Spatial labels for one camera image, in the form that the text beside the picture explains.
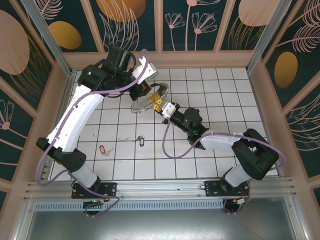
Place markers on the large keyring with small rings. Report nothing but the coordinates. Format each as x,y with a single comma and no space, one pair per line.
142,105

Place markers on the key with blue tag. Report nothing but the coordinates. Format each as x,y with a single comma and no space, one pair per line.
142,143

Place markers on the key with red tag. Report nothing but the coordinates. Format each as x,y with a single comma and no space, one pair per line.
101,149

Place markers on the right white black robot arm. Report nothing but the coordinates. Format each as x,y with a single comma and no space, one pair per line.
217,142

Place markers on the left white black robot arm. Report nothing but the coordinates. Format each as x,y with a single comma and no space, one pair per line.
75,117

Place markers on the green circuit board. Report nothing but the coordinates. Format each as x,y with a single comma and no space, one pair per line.
242,201

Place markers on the grey metal sheet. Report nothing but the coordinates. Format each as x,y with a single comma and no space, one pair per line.
160,225

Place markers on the aluminium side rail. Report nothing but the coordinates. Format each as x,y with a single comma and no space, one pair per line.
65,100

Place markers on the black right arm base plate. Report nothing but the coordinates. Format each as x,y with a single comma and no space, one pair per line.
212,190

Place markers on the aluminium mounting rail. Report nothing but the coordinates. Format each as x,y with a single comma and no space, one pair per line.
162,187

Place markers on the aluminium corner post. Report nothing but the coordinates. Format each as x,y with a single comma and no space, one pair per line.
267,32
47,37

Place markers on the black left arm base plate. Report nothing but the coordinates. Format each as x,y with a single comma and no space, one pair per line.
110,190

